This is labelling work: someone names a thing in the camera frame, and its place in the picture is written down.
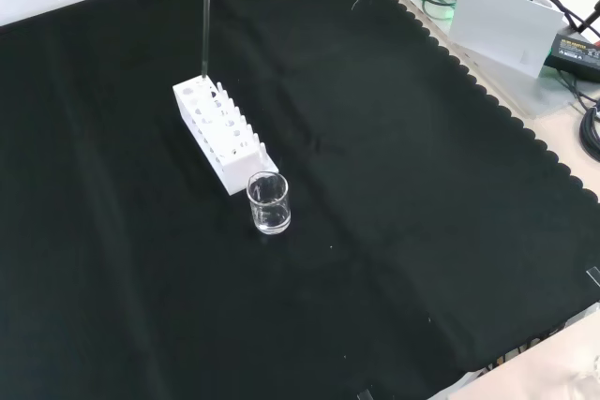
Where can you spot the clear glass rod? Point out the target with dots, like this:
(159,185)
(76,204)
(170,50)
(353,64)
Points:
(206,16)

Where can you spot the small clear glass beaker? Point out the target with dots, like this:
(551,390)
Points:
(269,212)

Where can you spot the white test tube rack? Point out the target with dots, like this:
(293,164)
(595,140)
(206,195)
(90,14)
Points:
(234,163)

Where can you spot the black bench cloth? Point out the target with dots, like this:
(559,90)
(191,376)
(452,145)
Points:
(375,184)

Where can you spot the clear tape strip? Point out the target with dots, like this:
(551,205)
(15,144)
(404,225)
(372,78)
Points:
(365,395)
(594,276)

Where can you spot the pale board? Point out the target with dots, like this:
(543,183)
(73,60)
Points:
(501,25)

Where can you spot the black power adapter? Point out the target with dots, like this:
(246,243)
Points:
(576,51)

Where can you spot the grey base plate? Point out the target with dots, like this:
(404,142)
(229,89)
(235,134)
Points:
(544,95)

